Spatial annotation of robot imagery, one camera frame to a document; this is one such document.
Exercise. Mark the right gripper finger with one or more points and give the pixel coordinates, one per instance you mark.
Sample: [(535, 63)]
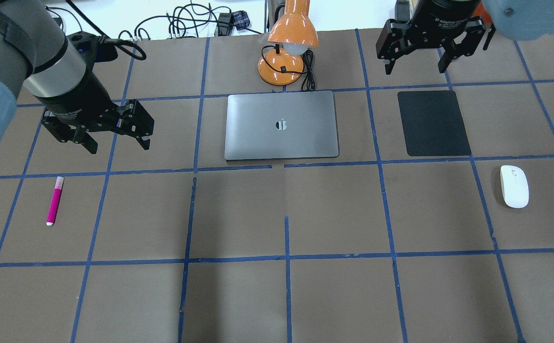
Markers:
[(466, 40), (397, 39)]

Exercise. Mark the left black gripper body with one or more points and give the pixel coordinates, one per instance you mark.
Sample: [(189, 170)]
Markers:
[(77, 101)]

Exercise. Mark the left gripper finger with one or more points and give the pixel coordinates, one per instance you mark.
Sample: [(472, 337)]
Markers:
[(133, 120), (64, 133)]

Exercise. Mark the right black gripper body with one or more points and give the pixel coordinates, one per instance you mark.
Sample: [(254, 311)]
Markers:
[(444, 16)]

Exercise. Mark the pink marker pen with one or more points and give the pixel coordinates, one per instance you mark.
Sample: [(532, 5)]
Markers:
[(55, 201)]

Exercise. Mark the white computer mouse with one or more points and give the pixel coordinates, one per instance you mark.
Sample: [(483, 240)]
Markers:
[(514, 186)]

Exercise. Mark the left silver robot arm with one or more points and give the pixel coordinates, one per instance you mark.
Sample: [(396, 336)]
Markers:
[(57, 69)]

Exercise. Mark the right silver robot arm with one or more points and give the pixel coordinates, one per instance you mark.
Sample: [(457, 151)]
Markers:
[(516, 19)]

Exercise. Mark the black mousepad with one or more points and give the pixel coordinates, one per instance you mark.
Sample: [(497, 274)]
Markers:
[(432, 124)]

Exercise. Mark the orange desk lamp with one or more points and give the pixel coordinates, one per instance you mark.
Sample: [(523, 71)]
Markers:
[(288, 56)]

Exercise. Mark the silver closed laptop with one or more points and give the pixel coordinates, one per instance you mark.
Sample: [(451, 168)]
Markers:
[(286, 125)]

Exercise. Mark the black power adapter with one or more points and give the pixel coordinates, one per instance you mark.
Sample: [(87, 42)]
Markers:
[(224, 24)]

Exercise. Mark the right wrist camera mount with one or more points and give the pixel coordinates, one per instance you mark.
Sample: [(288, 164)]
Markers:
[(404, 10)]

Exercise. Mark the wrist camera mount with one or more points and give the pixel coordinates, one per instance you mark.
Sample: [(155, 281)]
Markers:
[(91, 49), (404, 10)]

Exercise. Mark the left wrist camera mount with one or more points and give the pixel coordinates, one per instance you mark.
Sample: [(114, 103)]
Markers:
[(91, 49)]

